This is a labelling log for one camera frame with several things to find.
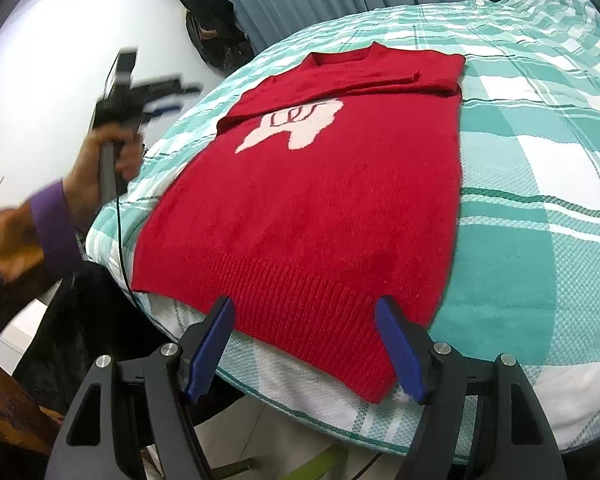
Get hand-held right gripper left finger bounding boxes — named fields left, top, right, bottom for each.
left=45, top=296, right=236, bottom=480

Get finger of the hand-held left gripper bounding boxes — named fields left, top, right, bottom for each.
left=141, top=103, right=183, bottom=123
left=130, top=76, right=202, bottom=100

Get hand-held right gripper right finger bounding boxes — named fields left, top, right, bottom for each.
left=375, top=296, right=567, bottom=480

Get red sweater with pink animal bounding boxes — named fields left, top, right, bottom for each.
left=130, top=42, right=467, bottom=405

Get dark hanging clothes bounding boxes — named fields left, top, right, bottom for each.
left=169, top=0, right=256, bottom=72

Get person's left hand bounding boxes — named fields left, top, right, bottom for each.
left=62, top=127, right=143, bottom=233

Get green plastic object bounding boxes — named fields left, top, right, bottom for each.
left=215, top=447, right=351, bottom=480

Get green plaid blanket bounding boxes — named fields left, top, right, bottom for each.
left=85, top=0, right=600, bottom=463

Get brown wooden chair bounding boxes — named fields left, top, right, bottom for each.
left=0, top=347, right=63, bottom=458

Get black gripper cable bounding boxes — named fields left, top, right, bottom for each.
left=114, top=192, right=143, bottom=311

